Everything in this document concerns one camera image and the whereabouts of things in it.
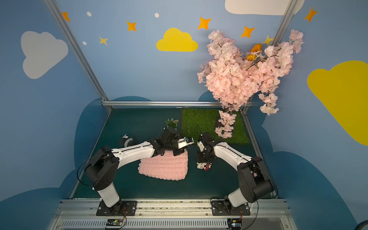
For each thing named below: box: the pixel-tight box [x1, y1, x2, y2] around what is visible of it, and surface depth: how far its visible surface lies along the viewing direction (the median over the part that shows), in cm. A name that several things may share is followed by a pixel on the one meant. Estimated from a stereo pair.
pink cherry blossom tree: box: [196, 29, 305, 138], surface depth 70 cm
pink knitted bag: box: [138, 149, 189, 181], surface depth 84 cm
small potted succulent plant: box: [163, 117, 179, 129], surface depth 109 cm
